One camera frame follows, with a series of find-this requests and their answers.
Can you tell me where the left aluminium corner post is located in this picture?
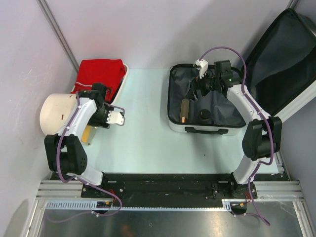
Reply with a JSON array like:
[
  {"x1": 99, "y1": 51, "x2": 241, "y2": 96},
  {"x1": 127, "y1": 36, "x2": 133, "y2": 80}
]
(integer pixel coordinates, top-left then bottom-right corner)
[{"x1": 36, "y1": 0, "x2": 79, "y2": 73}]

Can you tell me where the cream cylindrical bucket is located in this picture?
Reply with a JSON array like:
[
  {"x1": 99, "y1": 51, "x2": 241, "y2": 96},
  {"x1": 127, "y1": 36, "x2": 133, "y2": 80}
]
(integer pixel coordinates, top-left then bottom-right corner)
[{"x1": 39, "y1": 93, "x2": 77, "y2": 135}]

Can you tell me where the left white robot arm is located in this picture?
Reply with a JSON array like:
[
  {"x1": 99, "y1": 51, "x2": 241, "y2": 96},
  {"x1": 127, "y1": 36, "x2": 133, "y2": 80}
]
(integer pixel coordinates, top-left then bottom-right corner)
[{"x1": 44, "y1": 83, "x2": 111, "y2": 198}]

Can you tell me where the copper cylindrical bottle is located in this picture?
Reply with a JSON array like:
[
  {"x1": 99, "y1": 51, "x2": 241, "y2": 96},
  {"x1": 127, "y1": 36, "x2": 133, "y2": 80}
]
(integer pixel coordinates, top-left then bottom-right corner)
[{"x1": 180, "y1": 99, "x2": 190, "y2": 123}]

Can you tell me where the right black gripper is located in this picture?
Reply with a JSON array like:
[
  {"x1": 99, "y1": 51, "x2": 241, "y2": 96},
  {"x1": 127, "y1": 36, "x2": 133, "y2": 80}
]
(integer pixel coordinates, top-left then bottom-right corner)
[{"x1": 185, "y1": 69, "x2": 221, "y2": 101}]

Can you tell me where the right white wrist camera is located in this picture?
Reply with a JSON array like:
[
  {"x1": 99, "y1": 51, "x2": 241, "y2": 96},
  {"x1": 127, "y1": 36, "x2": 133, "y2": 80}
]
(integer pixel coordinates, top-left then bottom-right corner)
[{"x1": 193, "y1": 59, "x2": 208, "y2": 79}]

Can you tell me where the black round jar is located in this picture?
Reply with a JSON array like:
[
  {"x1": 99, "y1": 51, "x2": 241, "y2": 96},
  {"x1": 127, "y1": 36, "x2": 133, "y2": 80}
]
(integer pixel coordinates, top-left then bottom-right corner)
[{"x1": 199, "y1": 109, "x2": 211, "y2": 120}]

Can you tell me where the grey slotted cable duct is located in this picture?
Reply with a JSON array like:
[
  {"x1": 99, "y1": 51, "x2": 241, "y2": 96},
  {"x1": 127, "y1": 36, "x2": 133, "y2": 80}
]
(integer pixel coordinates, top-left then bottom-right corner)
[{"x1": 45, "y1": 199, "x2": 247, "y2": 212}]

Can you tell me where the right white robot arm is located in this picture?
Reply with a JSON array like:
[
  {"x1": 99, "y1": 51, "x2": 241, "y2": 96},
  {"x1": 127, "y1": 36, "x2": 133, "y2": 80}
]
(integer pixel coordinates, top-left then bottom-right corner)
[{"x1": 188, "y1": 59, "x2": 282, "y2": 198}]

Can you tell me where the purple cable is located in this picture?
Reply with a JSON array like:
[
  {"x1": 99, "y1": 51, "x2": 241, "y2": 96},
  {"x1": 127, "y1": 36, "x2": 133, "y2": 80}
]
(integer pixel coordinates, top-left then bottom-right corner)
[
  {"x1": 46, "y1": 91, "x2": 125, "y2": 223},
  {"x1": 199, "y1": 46, "x2": 275, "y2": 227}
]

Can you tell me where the cream oval tray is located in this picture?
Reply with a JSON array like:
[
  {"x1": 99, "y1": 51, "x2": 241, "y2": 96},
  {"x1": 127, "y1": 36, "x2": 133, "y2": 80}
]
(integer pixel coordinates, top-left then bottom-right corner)
[{"x1": 110, "y1": 63, "x2": 129, "y2": 105}]

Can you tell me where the red shirt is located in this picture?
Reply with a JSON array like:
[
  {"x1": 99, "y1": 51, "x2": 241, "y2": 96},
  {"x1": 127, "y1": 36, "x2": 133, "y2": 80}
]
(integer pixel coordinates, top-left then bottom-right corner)
[{"x1": 71, "y1": 59, "x2": 125, "y2": 103}]

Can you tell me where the black white space suitcase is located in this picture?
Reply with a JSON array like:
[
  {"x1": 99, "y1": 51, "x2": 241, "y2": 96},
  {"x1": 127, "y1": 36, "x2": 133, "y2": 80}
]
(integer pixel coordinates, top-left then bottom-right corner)
[{"x1": 167, "y1": 9, "x2": 316, "y2": 135}]

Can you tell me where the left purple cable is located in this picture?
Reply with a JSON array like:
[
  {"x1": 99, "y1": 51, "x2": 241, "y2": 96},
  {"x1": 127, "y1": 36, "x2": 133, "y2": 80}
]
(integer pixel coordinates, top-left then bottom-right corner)
[{"x1": 46, "y1": 91, "x2": 125, "y2": 223}]

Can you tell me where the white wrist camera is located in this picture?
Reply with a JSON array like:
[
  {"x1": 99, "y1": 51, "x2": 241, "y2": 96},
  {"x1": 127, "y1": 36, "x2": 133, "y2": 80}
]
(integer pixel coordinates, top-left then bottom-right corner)
[
  {"x1": 106, "y1": 111, "x2": 125, "y2": 126},
  {"x1": 193, "y1": 59, "x2": 208, "y2": 79}
]

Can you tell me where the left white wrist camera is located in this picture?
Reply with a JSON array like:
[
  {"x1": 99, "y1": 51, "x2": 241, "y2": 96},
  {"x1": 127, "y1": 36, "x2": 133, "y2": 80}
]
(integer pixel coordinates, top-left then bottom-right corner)
[{"x1": 106, "y1": 111, "x2": 125, "y2": 126}]

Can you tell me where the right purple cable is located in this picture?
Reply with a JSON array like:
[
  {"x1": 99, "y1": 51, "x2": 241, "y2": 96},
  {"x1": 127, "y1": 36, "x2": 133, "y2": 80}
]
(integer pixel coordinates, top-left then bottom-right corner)
[{"x1": 199, "y1": 46, "x2": 275, "y2": 227}]

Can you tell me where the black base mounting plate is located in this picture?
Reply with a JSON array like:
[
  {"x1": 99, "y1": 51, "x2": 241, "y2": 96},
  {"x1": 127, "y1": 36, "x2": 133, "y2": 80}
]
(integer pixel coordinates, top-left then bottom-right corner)
[{"x1": 50, "y1": 172, "x2": 292, "y2": 200}]

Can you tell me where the aluminium frame rail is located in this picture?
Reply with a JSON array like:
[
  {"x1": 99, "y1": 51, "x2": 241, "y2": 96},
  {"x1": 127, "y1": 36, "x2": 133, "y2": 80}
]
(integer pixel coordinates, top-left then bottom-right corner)
[{"x1": 36, "y1": 180, "x2": 305, "y2": 201}]

